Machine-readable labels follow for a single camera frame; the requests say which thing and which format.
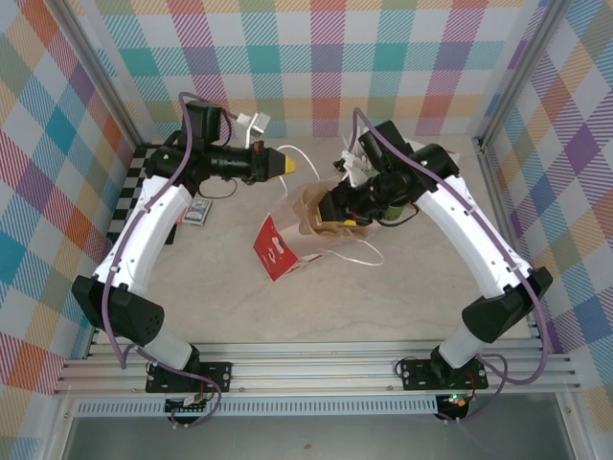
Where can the small circuit board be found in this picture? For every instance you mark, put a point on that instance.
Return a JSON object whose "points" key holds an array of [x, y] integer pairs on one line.
{"points": [[455, 400], [191, 401]]}

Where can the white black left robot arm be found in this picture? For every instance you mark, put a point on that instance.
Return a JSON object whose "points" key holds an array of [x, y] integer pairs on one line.
{"points": [[143, 230]]}

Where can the red white paper gift bag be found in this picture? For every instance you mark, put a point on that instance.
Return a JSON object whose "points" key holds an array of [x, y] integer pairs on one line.
{"points": [[278, 249]]}

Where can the blue playing cards box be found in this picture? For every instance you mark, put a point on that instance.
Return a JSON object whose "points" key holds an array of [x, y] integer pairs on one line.
{"points": [[198, 212]]}

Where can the aluminium side rail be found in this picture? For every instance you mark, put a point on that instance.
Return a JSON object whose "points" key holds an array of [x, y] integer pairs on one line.
{"points": [[498, 191]]}

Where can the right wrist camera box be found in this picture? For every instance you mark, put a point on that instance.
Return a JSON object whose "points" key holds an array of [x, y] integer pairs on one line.
{"points": [[355, 176]]}

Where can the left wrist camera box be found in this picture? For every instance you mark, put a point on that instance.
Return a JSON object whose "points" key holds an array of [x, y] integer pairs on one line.
{"points": [[256, 125]]}

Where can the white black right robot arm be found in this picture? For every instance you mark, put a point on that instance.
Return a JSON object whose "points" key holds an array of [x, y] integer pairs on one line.
{"points": [[460, 225]]}

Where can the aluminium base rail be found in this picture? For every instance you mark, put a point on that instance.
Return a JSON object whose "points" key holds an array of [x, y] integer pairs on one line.
{"points": [[311, 369]]}

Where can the aluminium frame post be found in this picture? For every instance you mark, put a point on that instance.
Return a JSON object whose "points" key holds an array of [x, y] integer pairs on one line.
{"points": [[109, 72], [523, 72]]}

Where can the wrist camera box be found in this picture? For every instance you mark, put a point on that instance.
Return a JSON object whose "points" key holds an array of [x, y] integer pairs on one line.
{"points": [[355, 176], [256, 125]]}

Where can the black grey chessboard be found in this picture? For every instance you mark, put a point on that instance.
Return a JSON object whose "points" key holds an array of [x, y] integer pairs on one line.
{"points": [[125, 203]]}

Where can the green paper coffee cup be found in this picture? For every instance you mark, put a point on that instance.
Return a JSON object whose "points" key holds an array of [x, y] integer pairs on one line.
{"points": [[393, 214]]}

